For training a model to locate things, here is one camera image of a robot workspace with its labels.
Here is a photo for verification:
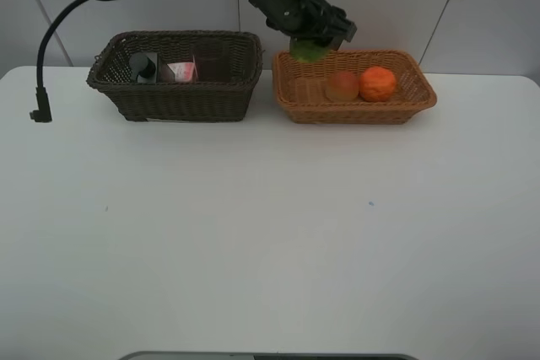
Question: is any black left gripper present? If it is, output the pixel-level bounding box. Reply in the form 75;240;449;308
249;0;357;51

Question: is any green lime fruit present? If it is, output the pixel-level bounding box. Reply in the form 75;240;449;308
289;39;330;63

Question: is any red yellow peach fruit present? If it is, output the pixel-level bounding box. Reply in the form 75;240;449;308
325;71;359;102

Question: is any orange tangerine fruit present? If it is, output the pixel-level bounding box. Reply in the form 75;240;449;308
359;67;397;102

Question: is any translucent purple plastic cup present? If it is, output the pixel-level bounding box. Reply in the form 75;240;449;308
192;39;230;83

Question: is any pink lotion bottle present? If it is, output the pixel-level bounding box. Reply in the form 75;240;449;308
167;62;197;83

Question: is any black pump bottle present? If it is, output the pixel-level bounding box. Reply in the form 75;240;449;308
129;52;159;83

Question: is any light brown wicker basket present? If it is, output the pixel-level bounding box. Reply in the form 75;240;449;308
272;50;437;125

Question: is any dark brown wicker basket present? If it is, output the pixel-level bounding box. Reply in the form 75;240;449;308
87;30;262;122

